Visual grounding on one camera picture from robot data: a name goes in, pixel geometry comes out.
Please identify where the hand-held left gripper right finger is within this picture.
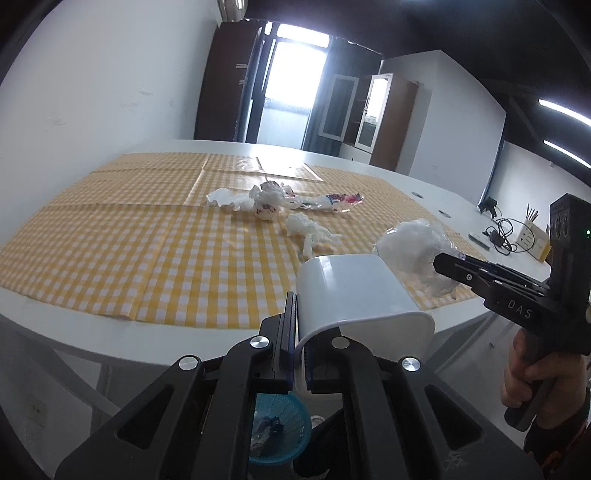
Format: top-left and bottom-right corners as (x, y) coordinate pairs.
(302, 328), (546, 480)

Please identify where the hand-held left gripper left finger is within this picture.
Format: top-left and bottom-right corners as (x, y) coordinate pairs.
(55, 292), (298, 480)

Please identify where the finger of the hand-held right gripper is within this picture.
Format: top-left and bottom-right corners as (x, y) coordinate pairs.
(455, 252), (551, 292)
(433, 254), (541, 302)

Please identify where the blue plastic mesh basket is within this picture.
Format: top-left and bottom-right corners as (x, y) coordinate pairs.
(248, 392), (312, 466)

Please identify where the clear plastic bag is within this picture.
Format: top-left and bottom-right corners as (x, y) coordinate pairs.
(372, 219), (465, 298)

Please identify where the white plastic container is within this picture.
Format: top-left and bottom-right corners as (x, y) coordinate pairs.
(294, 253), (436, 403)

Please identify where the person's right hand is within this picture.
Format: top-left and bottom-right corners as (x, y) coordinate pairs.
(501, 331), (591, 428)

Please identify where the white yellow pen holder box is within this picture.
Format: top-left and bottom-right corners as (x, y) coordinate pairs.
(515, 205), (553, 263)

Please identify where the long white crumpled tissue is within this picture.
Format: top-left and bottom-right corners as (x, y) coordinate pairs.
(285, 212), (344, 258)

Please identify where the long ceiling light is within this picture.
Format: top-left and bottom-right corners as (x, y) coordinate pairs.
(538, 98), (591, 130)
(544, 141), (591, 168)

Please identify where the white crumpled wrapper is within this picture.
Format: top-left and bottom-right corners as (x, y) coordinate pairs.
(249, 181), (296, 223)

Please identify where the clear snack wrapper bag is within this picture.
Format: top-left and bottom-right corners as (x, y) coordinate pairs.
(286, 192), (366, 215)

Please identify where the wooden cabinet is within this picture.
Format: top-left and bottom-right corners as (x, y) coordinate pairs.
(355, 71), (432, 172)

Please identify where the yellow checked tablecloth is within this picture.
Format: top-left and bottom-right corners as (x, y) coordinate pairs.
(0, 151), (490, 329)

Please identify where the white framed glass cabinet door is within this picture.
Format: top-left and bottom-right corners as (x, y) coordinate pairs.
(320, 73), (360, 141)

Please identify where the glass balcony door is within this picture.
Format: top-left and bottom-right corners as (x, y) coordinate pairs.
(245, 23), (333, 151)

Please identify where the dark curtain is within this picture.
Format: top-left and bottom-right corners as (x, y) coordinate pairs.
(302, 37), (384, 155)

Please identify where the dark brown wardrobe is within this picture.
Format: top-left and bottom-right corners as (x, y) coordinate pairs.
(194, 21), (264, 143)

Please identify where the black charger with cables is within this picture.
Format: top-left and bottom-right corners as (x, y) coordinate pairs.
(482, 218), (525, 254)

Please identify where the dark wall pipe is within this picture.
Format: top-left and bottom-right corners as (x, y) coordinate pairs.
(482, 141), (505, 200)

